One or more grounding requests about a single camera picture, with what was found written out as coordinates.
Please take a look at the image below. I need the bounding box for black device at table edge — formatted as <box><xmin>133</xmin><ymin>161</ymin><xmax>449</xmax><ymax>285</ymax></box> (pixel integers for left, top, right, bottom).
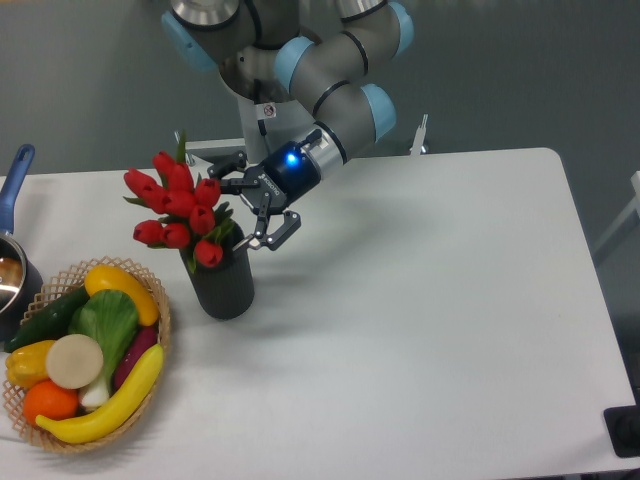
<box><xmin>603</xmin><ymin>405</ymin><xmax>639</xmax><ymax>458</ymax></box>

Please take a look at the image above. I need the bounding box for woven wicker basket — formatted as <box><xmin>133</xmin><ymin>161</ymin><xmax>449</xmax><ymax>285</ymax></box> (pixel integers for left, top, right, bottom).
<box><xmin>3</xmin><ymin>257</ymin><xmax>171</xmax><ymax>454</ymax></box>

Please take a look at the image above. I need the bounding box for dark grey ribbed vase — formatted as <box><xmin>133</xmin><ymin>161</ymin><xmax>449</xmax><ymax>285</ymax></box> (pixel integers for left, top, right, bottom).
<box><xmin>180</xmin><ymin>223</ymin><xmax>254</xmax><ymax>320</ymax></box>

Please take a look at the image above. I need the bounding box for white frame at right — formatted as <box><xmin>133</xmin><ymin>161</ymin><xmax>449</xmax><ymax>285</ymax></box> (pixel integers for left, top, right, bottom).
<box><xmin>592</xmin><ymin>171</ymin><xmax>639</xmax><ymax>268</ymax></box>

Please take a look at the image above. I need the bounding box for green cucumber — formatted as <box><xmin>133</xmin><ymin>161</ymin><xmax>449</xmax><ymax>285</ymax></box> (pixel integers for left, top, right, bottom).
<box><xmin>4</xmin><ymin>286</ymin><xmax>89</xmax><ymax>353</ymax></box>

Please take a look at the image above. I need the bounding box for blue handled saucepan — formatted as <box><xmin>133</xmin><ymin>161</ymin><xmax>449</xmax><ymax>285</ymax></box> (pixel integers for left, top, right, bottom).
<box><xmin>1</xmin><ymin>144</ymin><xmax>43</xmax><ymax>342</ymax></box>

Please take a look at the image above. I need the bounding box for red tulip bouquet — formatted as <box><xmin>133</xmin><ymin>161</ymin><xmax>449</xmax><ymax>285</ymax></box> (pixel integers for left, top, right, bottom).
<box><xmin>123</xmin><ymin>131</ymin><xmax>236</xmax><ymax>272</ymax></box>

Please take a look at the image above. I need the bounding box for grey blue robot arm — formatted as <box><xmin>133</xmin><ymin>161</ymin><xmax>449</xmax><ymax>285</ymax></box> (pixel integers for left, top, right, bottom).
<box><xmin>161</xmin><ymin>1</ymin><xmax>414</xmax><ymax>250</ymax></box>

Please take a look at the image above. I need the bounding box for green bok choy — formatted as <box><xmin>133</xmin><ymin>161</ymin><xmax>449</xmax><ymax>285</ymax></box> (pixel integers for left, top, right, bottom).
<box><xmin>68</xmin><ymin>290</ymin><xmax>138</xmax><ymax>412</ymax></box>

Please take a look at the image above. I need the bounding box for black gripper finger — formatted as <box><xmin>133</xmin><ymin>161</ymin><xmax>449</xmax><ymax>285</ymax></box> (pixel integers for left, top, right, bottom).
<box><xmin>207</xmin><ymin>150</ymin><xmax>260</xmax><ymax>196</ymax></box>
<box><xmin>233</xmin><ymin>210</ymin><xmax>302</xmax><ymax>250</ymax></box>

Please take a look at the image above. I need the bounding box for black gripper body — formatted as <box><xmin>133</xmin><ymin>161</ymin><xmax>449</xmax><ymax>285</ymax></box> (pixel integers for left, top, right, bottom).
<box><xmin>240</xmin><ymin>141</ymin><xmax>321</xmax><ymax>215</ymax></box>

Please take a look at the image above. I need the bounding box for purple sweet potato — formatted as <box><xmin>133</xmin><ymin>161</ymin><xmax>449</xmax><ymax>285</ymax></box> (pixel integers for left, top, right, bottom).
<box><xmin>113</xmin><ymin>326</ymin><xmax>157</xmax><ymax>391</ymax></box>

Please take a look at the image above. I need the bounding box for yellow banana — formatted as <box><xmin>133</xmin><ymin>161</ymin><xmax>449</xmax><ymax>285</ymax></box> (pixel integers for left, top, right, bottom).
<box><xmin>36</xmin><ymin>344</ymin><xmax>164</xmax><ymax>444</ymax></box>

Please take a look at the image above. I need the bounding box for beige round disc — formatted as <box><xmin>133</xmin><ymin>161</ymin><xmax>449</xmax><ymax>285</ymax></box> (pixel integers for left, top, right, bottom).
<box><xmin>45</xmin><ymin>334</ymin><xmax>104</xmax><ymax>389</ymax></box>

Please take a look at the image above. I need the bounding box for orange fruit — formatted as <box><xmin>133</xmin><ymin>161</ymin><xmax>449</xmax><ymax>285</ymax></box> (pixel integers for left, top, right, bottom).
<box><xmin>23</xmin><ymin>380</ymin><xmax>79</xmax><ymax>426</ymax></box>

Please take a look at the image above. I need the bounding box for yellow bell pepper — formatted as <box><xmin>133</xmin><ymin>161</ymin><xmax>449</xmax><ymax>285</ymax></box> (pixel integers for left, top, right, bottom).
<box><xmin>5</xmin><ymin>340</ymin><xmax>55</xmax><ymax>389</ymax></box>

